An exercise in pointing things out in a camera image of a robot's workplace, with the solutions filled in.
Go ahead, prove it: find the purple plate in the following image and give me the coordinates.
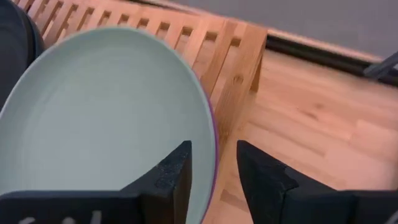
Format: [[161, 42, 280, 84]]
[[198, 90, 219, 224]]

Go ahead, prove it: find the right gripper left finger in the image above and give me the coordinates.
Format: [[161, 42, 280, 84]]
[[0, 140, 193, 224]]

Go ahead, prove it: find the mint green plate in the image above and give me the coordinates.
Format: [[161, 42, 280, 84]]
[[0, 26, 217, 224]]

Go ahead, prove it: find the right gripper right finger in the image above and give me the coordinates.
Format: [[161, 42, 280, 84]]
[[236, 139, 398, 224]]

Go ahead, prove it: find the black plate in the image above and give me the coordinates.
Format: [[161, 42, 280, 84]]
[[0, 0, 46, 110]]

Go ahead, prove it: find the black table clamp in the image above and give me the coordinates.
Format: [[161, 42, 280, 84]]
[[363, 51, 398, 79]]

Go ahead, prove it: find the wooden slatted shelf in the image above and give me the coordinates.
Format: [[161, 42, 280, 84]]
[[12, 0, 269, 218]]

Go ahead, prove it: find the black aluminium table frame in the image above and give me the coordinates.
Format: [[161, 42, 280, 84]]
[[266, 32, 398, 88]]

